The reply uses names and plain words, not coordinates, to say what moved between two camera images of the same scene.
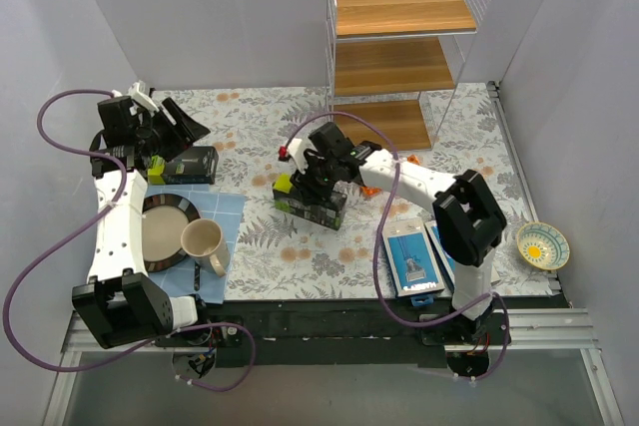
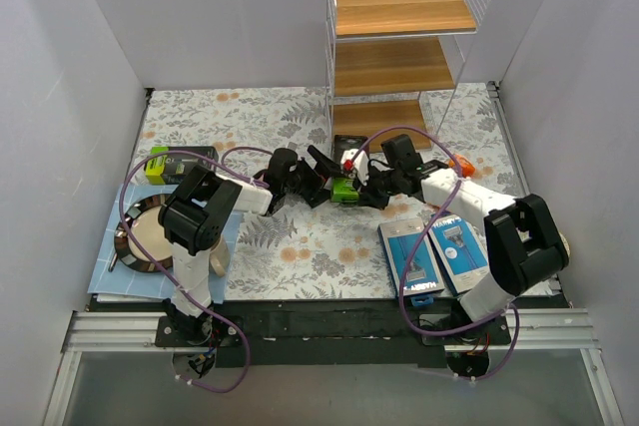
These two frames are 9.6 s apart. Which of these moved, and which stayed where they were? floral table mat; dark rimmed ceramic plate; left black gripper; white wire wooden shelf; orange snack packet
Moved: left black gripper; orange snack packet
Stayed: floral table mat; dark rimmed ceramic plate; white wire wooden shelf
